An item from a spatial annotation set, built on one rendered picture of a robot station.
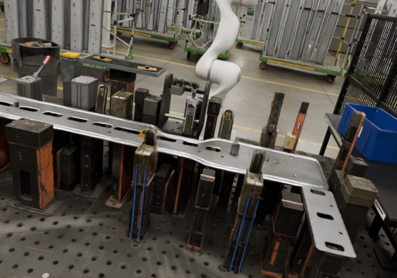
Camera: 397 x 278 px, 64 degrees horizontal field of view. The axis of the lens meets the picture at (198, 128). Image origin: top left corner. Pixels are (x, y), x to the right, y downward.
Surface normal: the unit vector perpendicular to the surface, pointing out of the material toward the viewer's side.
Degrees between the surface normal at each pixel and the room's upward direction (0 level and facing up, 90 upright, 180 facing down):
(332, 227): 0
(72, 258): 0
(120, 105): 90
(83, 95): 90
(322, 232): 0
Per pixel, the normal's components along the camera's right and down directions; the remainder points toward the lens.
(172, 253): 0.15, -0.90
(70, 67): -0.17, 0.37
